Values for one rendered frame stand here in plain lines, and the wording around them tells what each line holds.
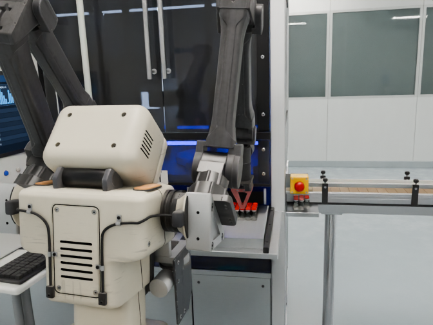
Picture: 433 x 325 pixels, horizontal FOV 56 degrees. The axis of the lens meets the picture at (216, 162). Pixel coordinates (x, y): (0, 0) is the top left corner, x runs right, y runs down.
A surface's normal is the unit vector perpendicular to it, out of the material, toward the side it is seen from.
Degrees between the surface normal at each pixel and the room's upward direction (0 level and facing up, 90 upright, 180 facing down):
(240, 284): 90
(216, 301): 90
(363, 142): 90
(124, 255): 82
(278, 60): 90
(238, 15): 76
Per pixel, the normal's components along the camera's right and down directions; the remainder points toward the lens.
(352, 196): -0.18, 0.22
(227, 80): -0.19, -0.02
